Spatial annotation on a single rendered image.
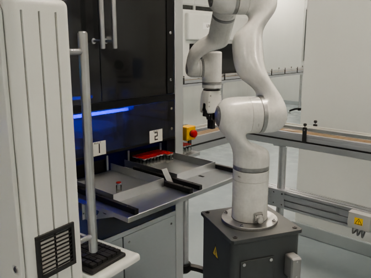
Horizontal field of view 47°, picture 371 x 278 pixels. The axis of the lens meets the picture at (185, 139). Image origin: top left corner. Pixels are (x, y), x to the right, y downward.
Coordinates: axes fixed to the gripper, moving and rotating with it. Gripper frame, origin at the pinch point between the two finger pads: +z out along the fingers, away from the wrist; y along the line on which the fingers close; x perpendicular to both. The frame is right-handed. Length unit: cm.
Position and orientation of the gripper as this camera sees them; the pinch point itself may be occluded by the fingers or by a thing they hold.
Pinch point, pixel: (211, 124)
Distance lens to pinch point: 189.8
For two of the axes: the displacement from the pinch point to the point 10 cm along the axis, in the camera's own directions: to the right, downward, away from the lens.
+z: 0.0, 9.8, 2.2
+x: 7.4, 1.5, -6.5
